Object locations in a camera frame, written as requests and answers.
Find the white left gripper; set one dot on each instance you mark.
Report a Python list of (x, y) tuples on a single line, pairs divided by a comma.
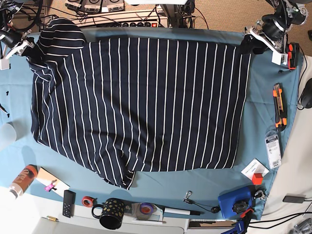
[(256, 41)]

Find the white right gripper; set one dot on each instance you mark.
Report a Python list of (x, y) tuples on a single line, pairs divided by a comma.
[(25, 47)]

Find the navy white striped t-shirt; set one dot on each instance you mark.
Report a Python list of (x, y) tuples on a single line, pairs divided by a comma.
[(118, 106)]

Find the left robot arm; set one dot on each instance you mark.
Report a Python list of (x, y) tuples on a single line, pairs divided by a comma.
[(271, 32)]

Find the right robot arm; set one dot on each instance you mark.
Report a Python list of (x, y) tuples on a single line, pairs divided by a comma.
[(15, 40)]

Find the orange black clamp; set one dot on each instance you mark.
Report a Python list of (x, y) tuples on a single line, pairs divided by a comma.
[(293, 50)]

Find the teal table cloth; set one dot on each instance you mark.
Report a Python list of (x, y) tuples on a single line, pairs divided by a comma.
[(163, 188)]

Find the black computer mouse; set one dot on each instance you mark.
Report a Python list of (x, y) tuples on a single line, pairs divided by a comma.
[(306, 97)]

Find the orange black utility knife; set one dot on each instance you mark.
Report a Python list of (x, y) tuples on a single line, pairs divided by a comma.
[(280, 108)]

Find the translucent white cup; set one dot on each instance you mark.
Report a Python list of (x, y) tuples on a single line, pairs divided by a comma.
[(8, 135)]

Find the black power strip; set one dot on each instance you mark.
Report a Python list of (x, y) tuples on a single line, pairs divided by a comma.
[(131, 24)]

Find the clear plastic bit case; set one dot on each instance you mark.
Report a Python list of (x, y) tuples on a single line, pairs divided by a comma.
[(273, 149)]

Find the white paper card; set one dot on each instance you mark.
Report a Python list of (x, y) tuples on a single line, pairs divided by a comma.
[(254, 167)]

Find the orange brown bottle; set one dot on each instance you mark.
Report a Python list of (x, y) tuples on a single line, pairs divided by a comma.
[(24, 179)]

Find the small orange cube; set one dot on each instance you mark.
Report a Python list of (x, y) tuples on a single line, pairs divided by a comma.
[(257, 179)]

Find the black remote control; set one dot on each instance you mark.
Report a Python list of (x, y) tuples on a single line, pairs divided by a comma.
[(68, 203)]

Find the red tape roll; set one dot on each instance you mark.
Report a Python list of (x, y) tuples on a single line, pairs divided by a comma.
[(88, 201)]

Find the black power adapter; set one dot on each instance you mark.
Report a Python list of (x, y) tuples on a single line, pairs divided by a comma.
[(293, 199)]

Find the blue plastic box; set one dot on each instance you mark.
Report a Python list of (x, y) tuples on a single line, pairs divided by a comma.
[(227, 200)]

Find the black knob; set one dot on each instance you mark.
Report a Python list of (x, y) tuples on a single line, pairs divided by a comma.
[(240, 207)]

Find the black mug yellow pattern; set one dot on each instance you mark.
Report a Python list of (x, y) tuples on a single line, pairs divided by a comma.
[(112, 213)]

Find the blue black bar clamp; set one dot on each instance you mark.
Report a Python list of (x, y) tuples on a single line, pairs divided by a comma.
[(242, 225)]

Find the white black marker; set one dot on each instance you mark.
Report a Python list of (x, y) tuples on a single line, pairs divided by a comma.
[(181, 212)]

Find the purple tape roll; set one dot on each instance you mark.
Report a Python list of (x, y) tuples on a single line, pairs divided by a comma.
[(146, 208)]

